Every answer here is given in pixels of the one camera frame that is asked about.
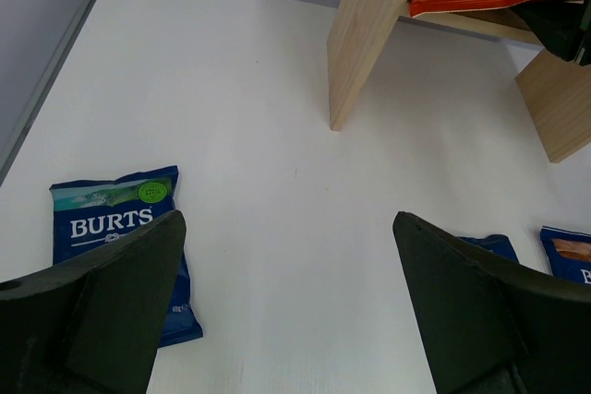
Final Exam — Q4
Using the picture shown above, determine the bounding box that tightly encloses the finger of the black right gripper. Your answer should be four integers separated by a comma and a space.
516, 0, 590, 62

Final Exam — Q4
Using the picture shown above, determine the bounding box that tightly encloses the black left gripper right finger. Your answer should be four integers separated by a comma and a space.
392, 212, 590, 393

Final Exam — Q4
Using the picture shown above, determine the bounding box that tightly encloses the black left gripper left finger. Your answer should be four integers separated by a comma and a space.
1, 210, 187, 393

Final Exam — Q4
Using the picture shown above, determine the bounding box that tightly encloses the blue spicy chilli bag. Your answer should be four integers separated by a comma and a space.
539, 226, 591, 285
460, 234, 519, 263

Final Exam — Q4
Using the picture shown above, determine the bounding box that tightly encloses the wooden two-tier shelf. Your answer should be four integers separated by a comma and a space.
327, 0, 590, 163

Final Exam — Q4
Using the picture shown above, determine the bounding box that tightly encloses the blue sea salt vinegar bag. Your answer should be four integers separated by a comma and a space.
50, 165, 203, 347

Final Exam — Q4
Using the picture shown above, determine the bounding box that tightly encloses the aluminium frame post left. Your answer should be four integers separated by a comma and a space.
1, 0, 95, 173

